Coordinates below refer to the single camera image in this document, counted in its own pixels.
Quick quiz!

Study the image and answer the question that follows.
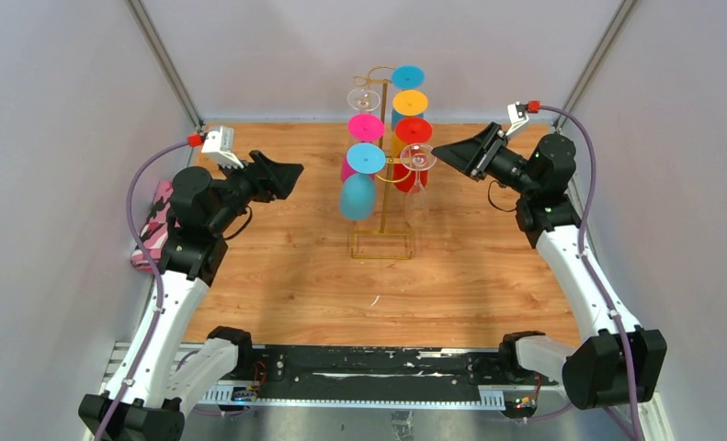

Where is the yellow wine glass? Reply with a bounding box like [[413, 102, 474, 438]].
[[391, 89, 433, 157]]

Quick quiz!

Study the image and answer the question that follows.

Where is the pink wine glass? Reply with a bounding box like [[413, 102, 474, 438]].
[[340, 113, 386, 183]]

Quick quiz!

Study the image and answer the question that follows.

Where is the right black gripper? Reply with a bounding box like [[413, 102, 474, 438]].
[[431, 122, 538, 198]]

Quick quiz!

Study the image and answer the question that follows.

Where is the light blue wine glass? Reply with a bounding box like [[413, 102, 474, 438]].
[[338, 142, 386, 221]]

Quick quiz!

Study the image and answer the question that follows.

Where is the pink camouflage cloth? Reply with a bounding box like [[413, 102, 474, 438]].
[[140, 180, 173, 263]]

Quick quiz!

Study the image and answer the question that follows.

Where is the gold wire glass rack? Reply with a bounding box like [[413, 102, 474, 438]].
[[347, 66, 429, 260]]

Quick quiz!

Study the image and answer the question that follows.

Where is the back blue wine glass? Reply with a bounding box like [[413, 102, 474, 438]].
[[391, 65, 429, 129]]

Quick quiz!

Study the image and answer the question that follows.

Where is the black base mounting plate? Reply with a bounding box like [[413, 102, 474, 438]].
[[244, 345, 557, 406]]

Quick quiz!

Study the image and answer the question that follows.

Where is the red wine glass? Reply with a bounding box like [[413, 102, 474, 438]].
[[392, 117, 433, 193]]

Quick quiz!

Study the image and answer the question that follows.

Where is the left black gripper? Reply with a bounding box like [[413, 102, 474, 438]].
[[208, 150, 302, 234]]

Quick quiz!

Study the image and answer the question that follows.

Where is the aluminium frame rail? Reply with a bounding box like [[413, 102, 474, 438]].
[[97, 340, 669, 441]]

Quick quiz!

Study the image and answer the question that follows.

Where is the clear wine glass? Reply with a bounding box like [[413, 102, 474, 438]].
[[346, 87, 381, 113], [400, 143, 437, 235]]

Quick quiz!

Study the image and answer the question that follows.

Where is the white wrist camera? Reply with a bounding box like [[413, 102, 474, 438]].
[[505, 102, 529, 141], [201, 126, 244, 169]]

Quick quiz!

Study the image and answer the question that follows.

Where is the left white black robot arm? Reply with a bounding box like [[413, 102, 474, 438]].
[[78, 150, 304, 440]]

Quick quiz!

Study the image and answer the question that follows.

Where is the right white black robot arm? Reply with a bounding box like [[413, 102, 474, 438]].
[[432, 123, 667, 410]]

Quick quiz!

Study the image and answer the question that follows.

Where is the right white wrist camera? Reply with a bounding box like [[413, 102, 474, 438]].
[[505, 102, 529, 141]]

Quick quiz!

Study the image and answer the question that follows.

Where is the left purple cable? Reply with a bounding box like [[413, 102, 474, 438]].
[[93, 134, 205, 441]]

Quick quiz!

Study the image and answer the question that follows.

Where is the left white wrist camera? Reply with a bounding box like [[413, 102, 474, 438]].
[[201, 126, 244, 169]]

